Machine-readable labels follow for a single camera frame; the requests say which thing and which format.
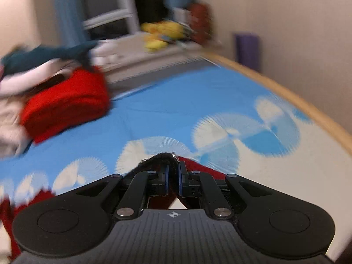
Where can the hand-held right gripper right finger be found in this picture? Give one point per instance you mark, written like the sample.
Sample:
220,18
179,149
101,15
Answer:
180,178

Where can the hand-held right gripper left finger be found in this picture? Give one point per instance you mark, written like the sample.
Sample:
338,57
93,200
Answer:
166,180

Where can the red garment with black collar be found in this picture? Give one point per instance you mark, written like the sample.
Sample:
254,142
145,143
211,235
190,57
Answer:
192,165

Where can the blue printed bedsheet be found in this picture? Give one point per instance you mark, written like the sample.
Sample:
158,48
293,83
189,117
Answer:
170,101

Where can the folded red cloth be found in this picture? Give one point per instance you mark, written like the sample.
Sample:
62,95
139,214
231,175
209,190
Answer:
68,101

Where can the purple box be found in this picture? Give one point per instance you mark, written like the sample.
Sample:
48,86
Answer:
247,52

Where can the yellow plush toy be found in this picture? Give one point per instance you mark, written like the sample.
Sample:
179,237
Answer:
165,30

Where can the red brown bag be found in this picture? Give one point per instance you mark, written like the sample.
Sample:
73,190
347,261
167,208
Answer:
202,22

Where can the teal cloth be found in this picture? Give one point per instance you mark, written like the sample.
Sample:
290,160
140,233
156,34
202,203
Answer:
41,55

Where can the wooden bed frame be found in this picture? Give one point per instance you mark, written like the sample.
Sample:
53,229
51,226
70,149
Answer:
297,96

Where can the white shelf frame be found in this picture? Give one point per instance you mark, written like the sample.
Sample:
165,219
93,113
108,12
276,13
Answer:
110,18

